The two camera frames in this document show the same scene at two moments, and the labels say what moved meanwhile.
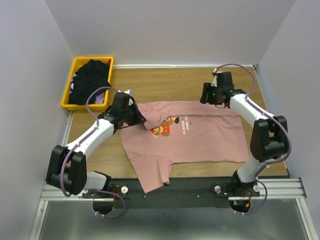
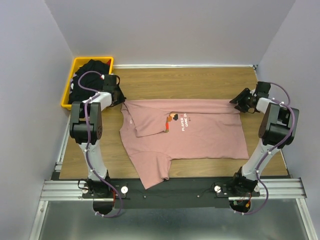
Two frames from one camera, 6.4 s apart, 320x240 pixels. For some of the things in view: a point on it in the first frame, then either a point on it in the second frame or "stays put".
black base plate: (178, 193) stays put
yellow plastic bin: (77, 62) stays put
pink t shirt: (180, 132) stays put
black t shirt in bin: (92, 75) stays put
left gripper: (139, 118) -> (122, 98)
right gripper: (207, 88) -> (239, 99)
